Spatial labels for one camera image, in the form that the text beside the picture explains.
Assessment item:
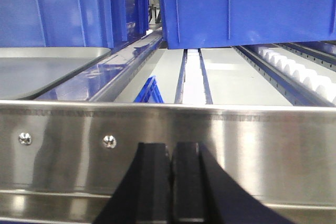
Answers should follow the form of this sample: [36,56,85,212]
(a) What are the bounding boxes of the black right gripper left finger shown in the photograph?
[93,143,171,223]

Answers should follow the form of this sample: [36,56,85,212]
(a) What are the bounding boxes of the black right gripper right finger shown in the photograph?
[173,142,291,223]

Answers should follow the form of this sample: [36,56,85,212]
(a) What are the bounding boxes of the small blue plastic piece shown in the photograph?
[134,76,164,103]

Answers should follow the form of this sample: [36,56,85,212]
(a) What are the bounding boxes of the white roller track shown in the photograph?
[254,45,335,104]

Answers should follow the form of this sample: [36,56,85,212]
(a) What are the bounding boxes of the blue plastic bin right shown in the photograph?
[160,0,335,49]

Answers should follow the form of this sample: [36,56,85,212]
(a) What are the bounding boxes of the blue plastic bin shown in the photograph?
[160,0,335,49]
[1,0,149,49]

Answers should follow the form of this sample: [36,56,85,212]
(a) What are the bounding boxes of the blue plastic bin left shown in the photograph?
[1,0,149,49]

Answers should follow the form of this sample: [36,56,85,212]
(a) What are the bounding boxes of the stainless steel shelf rail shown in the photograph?
[1,101,335,223]

